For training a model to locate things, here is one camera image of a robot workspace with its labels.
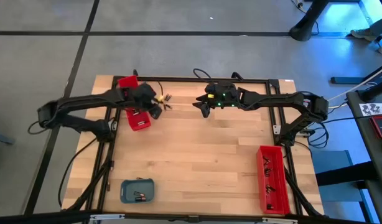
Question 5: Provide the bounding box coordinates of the thin floor cable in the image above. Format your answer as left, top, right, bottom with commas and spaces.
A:
290, 0, 320, 35

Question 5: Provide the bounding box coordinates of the black desk foot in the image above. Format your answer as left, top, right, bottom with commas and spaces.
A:
330, 61, 382, 85

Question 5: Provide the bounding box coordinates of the white cable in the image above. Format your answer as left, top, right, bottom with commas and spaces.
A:
327, 63, 382, 110

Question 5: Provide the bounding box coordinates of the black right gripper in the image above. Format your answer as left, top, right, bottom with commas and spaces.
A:
192, 81, 240, 119

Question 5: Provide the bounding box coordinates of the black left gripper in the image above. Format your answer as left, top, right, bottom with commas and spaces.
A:
126, 82, 163, 120

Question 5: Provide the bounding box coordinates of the black cable bundle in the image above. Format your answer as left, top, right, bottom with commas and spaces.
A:
306, 123, 330, 149

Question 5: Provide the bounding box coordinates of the black frame post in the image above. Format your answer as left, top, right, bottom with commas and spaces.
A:
283, 167, 325, 218
66, 157, 114, 212

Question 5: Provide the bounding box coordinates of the black table edge frame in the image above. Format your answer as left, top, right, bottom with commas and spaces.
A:
85, 75, 324, 218

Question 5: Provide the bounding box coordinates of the person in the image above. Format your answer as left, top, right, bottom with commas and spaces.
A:
350, 14, 382, 56

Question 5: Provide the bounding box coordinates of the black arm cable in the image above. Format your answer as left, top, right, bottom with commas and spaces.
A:
27, 120, 49, 136

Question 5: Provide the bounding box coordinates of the white label sticker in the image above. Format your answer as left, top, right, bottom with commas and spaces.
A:
358, 103, 382, 117

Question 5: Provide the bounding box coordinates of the black desk crossbar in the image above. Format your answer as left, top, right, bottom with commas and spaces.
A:
314, 161, 380, 187

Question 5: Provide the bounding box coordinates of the black round column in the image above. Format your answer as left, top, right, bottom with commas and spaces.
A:
289, 0, 331, 42

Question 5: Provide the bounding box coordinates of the red plastic bin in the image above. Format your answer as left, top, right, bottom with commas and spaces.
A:
256, 145, 291, 215
117, 75, 152, 132

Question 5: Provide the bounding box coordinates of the light blue plastic container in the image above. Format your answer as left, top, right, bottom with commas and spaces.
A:
120, 178, 155, 204

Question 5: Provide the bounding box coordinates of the long black floor cable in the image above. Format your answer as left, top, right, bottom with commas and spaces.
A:
57, 136, 98, 208

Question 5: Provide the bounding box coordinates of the white bracket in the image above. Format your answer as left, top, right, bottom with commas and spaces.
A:
261, 217, 299, 224
90, 213, 126, 223

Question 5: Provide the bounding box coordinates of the black floor tape line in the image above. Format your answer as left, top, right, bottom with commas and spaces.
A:
0, 30, 349, 37
24, 0, 101, 215

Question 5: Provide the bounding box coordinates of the black desk column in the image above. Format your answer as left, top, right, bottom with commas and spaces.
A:
356, 77, 382, 103

